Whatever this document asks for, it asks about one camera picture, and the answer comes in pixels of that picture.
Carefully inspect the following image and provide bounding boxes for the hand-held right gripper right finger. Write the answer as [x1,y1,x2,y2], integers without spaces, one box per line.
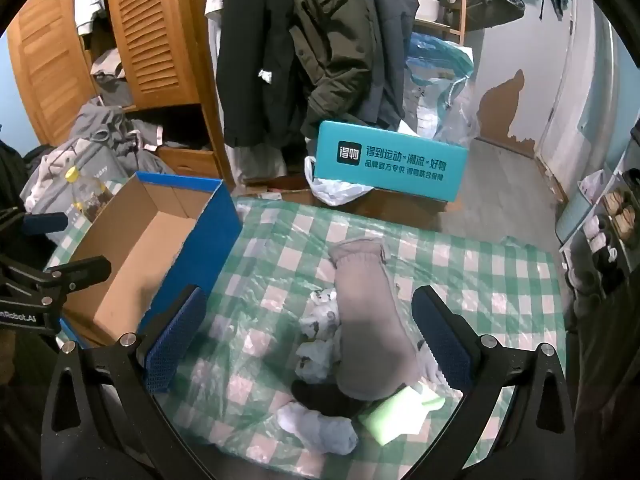
[411,285,576,480]

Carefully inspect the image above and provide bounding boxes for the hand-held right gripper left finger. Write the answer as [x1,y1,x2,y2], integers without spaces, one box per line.
[42,284,208,480]

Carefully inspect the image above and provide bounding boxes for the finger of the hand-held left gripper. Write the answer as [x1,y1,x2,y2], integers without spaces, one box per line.
[0,255,112,311]
[0,205,69,236]

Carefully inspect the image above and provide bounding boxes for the grey fleece sock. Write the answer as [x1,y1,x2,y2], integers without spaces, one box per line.
[327,239,426,402]

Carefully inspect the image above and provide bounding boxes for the blue cardboard box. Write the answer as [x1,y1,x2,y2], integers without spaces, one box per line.
[59,172,243,348]

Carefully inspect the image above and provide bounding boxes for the yellow cap oil bottle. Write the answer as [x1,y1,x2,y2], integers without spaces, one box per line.
[65,166,116,223]

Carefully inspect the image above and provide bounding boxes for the black bag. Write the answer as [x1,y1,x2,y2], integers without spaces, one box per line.
[0,125,56,261]

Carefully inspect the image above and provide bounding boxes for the green checked tablecloth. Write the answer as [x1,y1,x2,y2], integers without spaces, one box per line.
[45,195,568,480]

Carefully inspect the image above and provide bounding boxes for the grey tote bag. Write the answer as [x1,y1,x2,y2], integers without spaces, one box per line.
[20,137,131,226]

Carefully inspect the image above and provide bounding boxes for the green sponge cloth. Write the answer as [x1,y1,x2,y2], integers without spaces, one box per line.
[357,385,446,446]

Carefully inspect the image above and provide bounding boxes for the grey hoodie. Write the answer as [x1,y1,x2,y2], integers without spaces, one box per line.
[70,97,176,176]

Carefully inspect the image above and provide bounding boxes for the black sock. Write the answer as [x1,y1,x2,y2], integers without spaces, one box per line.
[291,379,381,418]

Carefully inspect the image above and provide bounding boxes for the grey white sock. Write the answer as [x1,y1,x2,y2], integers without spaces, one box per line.
[276,402,358,456]

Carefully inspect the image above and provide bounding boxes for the folded grey clothes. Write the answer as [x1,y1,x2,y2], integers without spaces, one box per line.
[90,50,133,106]

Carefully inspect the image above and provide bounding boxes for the shoe rack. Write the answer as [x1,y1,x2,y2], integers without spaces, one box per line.
[555,125,640,311]

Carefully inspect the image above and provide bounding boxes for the teal cardboard box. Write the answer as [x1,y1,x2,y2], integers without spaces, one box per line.
[312,120,470,202]

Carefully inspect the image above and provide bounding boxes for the wooden wardrobe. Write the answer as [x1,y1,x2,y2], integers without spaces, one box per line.
[7,0,236,186]

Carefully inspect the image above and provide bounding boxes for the small white plastic bag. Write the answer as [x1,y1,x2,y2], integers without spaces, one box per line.
[580,170,608,201]

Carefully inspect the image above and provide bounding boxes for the row of assorted shoes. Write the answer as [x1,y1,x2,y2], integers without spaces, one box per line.
[567,180,640,301]

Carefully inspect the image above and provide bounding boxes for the clear plastic bag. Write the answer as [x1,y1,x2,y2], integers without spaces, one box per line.
[405,32,476,143]

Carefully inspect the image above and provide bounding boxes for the black jacket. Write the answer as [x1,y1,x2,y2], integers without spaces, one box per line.
[215,0,311,148]

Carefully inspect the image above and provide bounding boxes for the white hanging shirt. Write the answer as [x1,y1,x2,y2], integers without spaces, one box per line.
[204,0,288,186]

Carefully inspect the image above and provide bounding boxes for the dark grey jacket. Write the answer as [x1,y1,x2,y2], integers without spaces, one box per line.
[350,0,421,128]

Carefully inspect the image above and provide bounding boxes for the olive green jacket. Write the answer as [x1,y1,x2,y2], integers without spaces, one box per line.
[290,0,391,136]

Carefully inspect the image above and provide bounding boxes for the wooden shelf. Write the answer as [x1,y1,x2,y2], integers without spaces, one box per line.
[415,0,468,43]

